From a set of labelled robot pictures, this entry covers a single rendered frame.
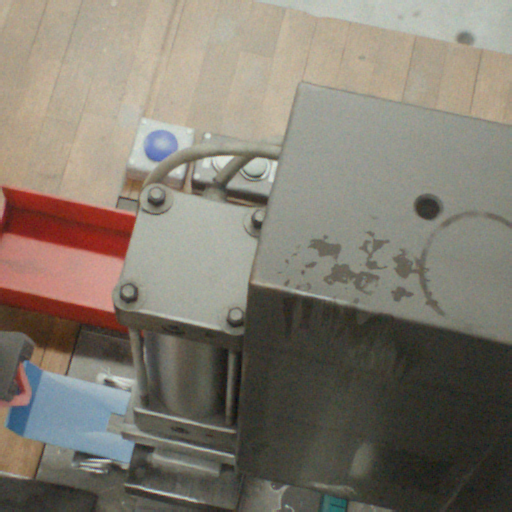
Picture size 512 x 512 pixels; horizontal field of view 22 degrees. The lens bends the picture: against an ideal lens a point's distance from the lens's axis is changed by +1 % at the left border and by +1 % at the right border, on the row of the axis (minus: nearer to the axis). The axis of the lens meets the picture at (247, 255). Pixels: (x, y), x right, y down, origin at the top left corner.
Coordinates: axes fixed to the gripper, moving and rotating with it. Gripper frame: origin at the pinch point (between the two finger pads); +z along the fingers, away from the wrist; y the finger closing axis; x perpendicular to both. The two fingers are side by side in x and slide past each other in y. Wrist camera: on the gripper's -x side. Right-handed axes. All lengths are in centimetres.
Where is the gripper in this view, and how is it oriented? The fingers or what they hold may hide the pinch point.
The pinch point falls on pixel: (22, 395)
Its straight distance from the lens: 136.8
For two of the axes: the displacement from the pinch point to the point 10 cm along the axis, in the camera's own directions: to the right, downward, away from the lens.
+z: 3.9, 4.3, 8.1
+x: 2.3, -9.0, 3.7
